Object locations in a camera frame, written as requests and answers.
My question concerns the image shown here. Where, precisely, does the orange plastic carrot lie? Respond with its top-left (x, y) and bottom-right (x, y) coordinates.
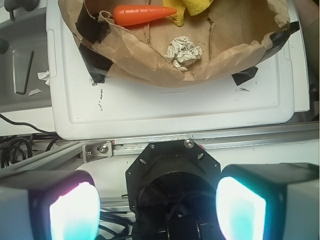
top-left (112, 4), bottom-right (177, 27)

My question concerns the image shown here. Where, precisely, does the yellow cloth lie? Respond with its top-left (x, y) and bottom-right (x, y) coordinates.
top-left (162, 0), bottom-right (213, 27)

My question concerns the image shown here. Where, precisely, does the crumpled white paper ball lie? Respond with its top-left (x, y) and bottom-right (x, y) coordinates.
top-left (164, 35), bottom-right (203, 72)

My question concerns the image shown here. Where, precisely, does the aluminium extrusion rail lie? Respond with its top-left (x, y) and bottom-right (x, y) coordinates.
top-left (0, 121), bottom-right (320, 175)

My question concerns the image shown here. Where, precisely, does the black hex key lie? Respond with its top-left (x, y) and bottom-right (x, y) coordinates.
top-left (12, 50), bottom-right (34, 95)

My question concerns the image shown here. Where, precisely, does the black cable bundle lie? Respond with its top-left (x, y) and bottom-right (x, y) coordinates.
top-left (0, 113), bottom-right (61, 171)

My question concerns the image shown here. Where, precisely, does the white plastic board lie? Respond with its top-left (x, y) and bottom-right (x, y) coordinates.
top-left (46, 0), bottom-right (310, 140)

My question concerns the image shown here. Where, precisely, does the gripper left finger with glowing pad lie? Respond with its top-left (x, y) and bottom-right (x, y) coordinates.
top-left (0, 170), bottom-right (101, 240)

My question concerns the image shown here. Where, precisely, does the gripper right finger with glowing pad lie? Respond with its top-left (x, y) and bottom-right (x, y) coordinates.
top-left (215, 162), bottom-right (320, 240)

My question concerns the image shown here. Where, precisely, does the grey plastic tray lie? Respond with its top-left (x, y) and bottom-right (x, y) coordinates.
top-left (0, 8), bottom-right (52, 113)

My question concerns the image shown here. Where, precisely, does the brown paper bag tray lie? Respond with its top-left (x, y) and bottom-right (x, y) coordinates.
top-left (57, 0), bottom-right (300, 88)

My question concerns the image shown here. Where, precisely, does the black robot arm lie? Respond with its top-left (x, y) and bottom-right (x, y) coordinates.
top-left (0, 140), bottom-right (320, 240)

